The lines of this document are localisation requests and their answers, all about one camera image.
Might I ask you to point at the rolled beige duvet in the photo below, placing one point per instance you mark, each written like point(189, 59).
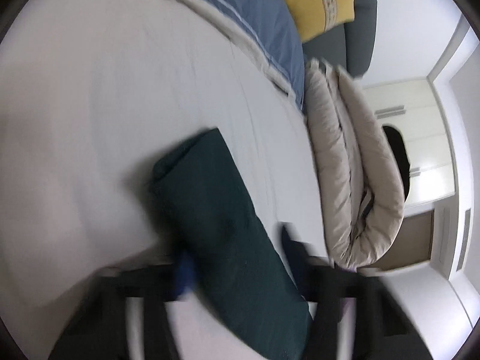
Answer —
point(361, 191)

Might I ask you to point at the blue pillow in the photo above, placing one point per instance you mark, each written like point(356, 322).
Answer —
point(265, 31)

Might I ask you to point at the dark green sweater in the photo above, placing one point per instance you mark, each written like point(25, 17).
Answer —
point(204, 202)

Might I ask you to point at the white wardrobe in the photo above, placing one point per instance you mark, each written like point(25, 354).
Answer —
point(411, 107)

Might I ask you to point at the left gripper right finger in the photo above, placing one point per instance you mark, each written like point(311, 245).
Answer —
point(382, 330)

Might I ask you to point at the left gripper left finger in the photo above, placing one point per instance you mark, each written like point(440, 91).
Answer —
point(124, 314)

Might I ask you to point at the ceiling air vent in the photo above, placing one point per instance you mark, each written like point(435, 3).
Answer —
point(464, 240)

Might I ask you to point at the black garment behind duvet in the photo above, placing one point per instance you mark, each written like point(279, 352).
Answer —
point(396, 142)

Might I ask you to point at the brown door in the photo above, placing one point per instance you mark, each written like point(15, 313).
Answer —
point(412, 245)

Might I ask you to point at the dark grey headboard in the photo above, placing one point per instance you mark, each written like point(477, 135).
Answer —
point(350, 45)

